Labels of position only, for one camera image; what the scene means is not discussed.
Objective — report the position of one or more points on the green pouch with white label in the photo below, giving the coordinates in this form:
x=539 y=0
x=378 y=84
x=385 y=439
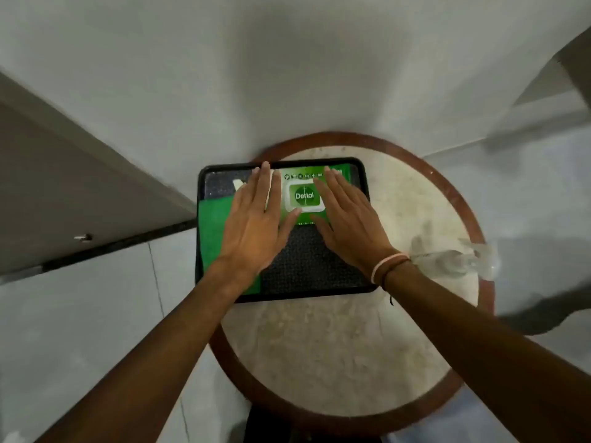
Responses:
x=217 y=235

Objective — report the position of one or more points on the brown wooden door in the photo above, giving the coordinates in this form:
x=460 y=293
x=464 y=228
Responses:
x=69 y=179

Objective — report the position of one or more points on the person's left hand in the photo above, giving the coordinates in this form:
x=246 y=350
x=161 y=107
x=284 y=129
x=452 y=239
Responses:
x=251 y=230

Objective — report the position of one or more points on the clear plastic spray bottle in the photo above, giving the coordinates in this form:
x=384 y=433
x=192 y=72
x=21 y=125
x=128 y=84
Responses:
x=455 y=262

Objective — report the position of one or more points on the small metal door knob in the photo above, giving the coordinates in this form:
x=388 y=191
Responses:
x=83 y=238

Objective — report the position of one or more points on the person's right thumb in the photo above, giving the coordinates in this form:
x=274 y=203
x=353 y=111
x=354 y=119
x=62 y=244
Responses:
x=322 y=228

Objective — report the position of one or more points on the person's right forearm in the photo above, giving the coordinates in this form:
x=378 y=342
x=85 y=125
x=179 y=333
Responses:
x=489 y=364

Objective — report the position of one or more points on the pink wrist band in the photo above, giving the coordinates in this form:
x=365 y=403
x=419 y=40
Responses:
x=385 y=262

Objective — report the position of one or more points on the person's left thumb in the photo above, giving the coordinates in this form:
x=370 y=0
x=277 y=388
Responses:
x=291 y=223

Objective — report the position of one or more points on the person's left forearm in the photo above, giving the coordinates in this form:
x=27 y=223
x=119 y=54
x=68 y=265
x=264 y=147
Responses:
x=152 y=359

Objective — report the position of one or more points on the person's left middle finger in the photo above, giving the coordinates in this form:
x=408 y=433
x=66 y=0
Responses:
x=262 y=184

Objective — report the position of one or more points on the black rectangular tray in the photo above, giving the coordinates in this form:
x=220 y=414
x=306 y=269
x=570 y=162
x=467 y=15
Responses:
x=304 y=267

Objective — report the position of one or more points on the person's right hand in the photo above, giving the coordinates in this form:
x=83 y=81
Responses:
x=358 y=230

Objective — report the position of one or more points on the round marble table wooden rim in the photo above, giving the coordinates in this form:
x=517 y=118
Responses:
x=332 y=359

